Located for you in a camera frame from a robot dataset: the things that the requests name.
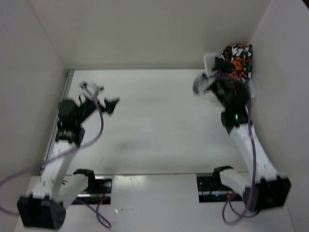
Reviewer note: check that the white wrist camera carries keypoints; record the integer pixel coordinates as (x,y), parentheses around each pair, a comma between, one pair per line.
(200,85)
(91,89)

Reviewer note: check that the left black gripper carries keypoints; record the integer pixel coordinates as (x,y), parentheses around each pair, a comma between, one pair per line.
(109,106)

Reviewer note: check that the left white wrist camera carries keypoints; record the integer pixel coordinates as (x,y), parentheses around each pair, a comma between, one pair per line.
(91,89)

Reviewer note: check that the white plastic basket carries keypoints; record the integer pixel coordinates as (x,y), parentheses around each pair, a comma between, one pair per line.
(209,62)

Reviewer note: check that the orange camouflage shorts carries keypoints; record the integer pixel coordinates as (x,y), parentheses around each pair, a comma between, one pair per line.
(238,61)

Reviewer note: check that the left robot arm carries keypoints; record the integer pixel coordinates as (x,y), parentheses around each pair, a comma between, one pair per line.
(45,207)

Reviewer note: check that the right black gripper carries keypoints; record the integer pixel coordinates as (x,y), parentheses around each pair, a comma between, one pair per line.
(219,64)

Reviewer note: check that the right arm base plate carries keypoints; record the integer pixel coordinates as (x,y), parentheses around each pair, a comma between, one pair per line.
(211,191)

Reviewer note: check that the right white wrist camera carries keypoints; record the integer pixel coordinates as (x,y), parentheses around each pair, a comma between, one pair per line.
(200,85)

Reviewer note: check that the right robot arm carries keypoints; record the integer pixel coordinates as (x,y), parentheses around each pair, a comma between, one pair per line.
(267,188)

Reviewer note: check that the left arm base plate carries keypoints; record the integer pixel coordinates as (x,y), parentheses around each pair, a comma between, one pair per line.
(99,193)

